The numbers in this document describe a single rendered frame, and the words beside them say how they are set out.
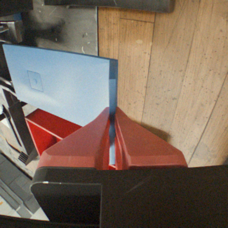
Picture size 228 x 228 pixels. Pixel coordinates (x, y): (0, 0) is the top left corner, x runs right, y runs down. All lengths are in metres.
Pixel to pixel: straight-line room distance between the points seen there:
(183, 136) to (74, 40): 0.20
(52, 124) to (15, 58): 0.15
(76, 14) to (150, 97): 0.14
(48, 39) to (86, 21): 0.08
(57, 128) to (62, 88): 0.15
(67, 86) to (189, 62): 0.12
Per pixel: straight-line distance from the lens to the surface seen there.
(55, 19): 0.28
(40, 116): 0.34
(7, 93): 0.31
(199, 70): 0.20
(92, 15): 0.23
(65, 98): 0.17
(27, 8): 0.31
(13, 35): 0.21
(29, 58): 0.18
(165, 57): 0.20
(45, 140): 0.41
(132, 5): 0.18
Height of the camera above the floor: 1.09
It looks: 43 degrees down
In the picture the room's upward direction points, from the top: 135 degrees counter-clockwise
